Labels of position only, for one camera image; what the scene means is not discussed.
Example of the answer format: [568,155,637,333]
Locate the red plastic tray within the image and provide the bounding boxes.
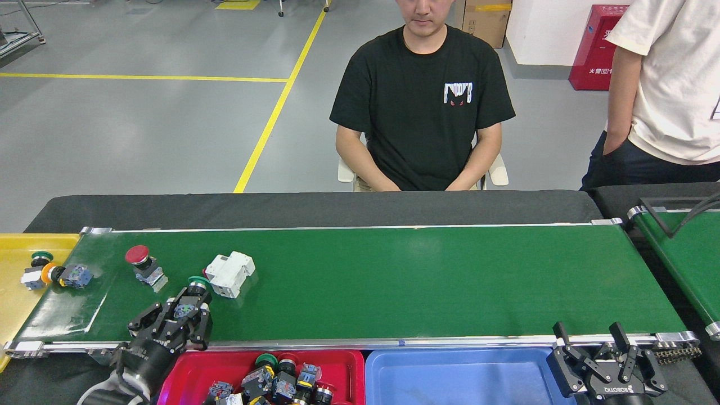
[157,350,366,405]

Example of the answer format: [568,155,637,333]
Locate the short green conveyor belt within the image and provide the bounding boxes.
[628,205,720,341]

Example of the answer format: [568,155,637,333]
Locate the person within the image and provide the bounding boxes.
[580,0,720,192]
[329,0,516,193]

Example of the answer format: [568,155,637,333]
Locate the metal rack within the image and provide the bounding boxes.
[0,0,47,60]

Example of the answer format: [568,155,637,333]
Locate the conveyor drive chain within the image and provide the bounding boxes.
[655,346,704,363]

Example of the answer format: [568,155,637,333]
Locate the yellow plastic tray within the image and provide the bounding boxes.
[0,233,81,372]

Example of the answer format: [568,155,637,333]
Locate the cardboard box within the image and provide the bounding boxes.
[463,0,512,49]

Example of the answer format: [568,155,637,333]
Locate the blue plastic tray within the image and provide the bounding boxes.
[364,349,580,405]

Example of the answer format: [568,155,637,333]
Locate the red fire extinguisher box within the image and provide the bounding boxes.
[568,4,631,92]

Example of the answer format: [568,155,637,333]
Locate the grey office chair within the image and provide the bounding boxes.
[337,152,510,192]

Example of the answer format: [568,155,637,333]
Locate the white circuit breaker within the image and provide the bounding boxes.
[204,251,257,299]

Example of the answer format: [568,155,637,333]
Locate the black conveyor guide frame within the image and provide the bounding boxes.
[641,197,720,239]

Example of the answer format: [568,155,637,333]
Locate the long green conveyor belt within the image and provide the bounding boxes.
[3,220,701,359]

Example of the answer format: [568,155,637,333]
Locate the yellow push button switch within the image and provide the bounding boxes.
[41,262,94,290]
[296,363,322,394]

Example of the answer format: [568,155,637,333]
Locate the white wheeled stand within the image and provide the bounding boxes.
[278,0,332,17]

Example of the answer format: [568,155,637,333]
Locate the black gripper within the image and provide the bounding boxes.
[110,303,213,394]
[547,322,668,405]

